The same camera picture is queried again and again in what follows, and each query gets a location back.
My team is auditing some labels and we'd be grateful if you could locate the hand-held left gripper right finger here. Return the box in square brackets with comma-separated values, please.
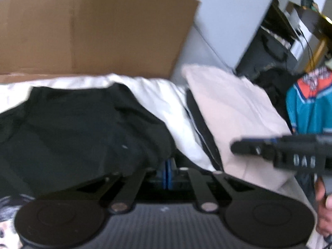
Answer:
[168, 159, 256, 212]

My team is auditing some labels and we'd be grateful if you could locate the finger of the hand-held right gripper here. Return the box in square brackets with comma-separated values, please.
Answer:
[230, 136, 279, 156]

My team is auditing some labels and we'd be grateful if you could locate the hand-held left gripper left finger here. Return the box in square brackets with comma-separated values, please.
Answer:
[75, 161, 168, 213]

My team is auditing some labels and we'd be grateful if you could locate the black cartoon print t-shirt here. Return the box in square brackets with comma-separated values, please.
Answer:
[0, 83, 177, 249]

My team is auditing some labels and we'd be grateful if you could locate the pile of black clothes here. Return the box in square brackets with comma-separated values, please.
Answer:
[255, 66, 303, 109]

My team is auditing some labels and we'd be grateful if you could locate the person's right hand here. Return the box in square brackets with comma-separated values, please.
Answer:
[315, 179, 332, 239]

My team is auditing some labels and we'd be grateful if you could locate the teal jersey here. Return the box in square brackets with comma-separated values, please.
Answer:
[285, 69, 332, 135]

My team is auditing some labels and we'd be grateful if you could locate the beige folded shirt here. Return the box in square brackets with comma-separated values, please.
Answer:
[182, 64, 317, 249]

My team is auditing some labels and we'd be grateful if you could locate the black fabric strip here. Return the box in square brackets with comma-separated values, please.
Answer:
[185, 89, 224, 173]

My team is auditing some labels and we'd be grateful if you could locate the dark desk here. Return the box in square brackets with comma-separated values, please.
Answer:
[265, 0, 332, 70]

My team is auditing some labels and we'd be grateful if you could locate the brown flattened cardboard box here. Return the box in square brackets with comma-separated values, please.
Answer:
[0, 0, 201, 83]

